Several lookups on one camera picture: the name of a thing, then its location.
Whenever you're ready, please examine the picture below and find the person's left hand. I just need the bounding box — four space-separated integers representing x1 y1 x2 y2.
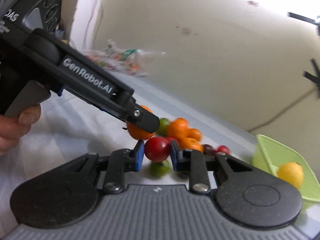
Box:
0 105 41 155

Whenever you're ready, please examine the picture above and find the crumpled plastic bag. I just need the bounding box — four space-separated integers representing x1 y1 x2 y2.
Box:
85 40 165 76

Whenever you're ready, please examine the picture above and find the black tape cross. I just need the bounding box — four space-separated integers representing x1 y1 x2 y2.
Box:
287 11 320 92

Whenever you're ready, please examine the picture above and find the light green plastic tray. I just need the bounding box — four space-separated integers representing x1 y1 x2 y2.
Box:
252 134 319 205

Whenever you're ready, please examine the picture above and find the red tomato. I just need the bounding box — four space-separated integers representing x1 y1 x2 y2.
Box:
144 137 170 163

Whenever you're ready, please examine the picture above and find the green lime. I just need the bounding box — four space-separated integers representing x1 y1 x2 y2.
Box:
149 160 171 178

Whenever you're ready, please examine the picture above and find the dark red plum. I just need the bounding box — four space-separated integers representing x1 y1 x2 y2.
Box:
202 144 216 156

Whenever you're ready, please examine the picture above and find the orange mandarin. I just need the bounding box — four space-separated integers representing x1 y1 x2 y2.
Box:
126 118 155 140

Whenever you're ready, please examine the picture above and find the grey wall cable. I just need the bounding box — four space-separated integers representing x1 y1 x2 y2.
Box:
246 89 316 132

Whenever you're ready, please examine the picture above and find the striped grey table cloth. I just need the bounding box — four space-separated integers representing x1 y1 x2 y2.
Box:
0 72 320 239

